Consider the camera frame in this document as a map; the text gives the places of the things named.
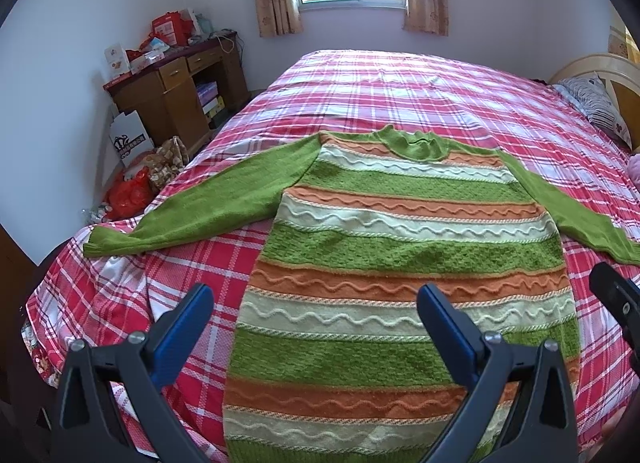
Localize green orange striped knit sweater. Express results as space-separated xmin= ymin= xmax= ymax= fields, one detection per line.
xmin=84 ymin=126 xmax=639 ymax=462

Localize pink fluffy garment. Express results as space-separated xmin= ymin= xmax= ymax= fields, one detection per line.
xmin=627 ymin=153 xmax=640 ymax=190

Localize striped grey pillow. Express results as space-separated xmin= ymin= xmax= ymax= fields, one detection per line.
xmin=552 ymin=73 xmax=632 ymax=149

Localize red plastic bag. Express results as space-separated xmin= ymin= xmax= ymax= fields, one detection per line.
xmin=105 ymin=166 xmax=155 ymax=220

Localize light wooden headboard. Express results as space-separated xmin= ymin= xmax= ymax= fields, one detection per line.
xmin=549 ymin=53 xmax=640 ymax=151

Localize red plaid bed sheet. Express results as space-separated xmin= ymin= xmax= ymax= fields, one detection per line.
xmin=20 ymin=50 xmax=639 ymax=462

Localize brown floral bag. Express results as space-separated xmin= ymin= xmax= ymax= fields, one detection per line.
xmin=142 ymin=136 xmax=190 ymax=192

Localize white paper shopping bag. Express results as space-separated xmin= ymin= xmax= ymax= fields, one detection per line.
xmin=110 ymin=111 xmax=154 ymax=167

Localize brown wooden desk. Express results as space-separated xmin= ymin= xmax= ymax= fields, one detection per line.
xmin=103 ymin=30 xmax=250 ymax=155

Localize white card box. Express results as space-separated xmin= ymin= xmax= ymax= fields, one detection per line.
xmin=104 ymin=44 xmax=130 ymax=79

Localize red gift box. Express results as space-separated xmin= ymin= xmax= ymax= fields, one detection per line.
xmin=151 ymin=11 xmax=193 ymax=47

